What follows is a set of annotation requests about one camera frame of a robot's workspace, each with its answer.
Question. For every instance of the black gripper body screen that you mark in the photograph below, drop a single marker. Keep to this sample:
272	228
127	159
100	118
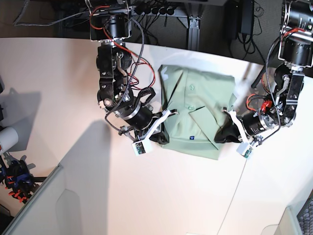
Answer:
139	118
256	122

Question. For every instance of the light green T-shirt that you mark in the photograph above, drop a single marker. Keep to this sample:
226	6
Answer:
198	97

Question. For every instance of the grey aluminium table leg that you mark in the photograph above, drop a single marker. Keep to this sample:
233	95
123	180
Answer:
193	33

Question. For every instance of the white panel divider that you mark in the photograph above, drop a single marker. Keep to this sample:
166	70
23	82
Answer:
52	210

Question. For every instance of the white corner panel right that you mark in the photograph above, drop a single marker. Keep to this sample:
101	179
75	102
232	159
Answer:
288	225

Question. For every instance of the black power strip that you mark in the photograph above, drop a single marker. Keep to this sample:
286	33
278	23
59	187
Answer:
154	9

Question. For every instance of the left black power adapter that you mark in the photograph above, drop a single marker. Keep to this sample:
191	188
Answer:
231	15

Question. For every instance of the black power adapter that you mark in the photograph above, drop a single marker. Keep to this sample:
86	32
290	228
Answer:
247	16
231	15

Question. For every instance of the right black power adapter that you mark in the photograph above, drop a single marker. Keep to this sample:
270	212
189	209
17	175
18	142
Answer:
247	16

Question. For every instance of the black device at left edge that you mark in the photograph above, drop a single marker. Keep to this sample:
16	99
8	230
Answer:
3	106

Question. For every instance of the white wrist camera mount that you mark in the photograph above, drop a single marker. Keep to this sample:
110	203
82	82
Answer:
143	144
248	143

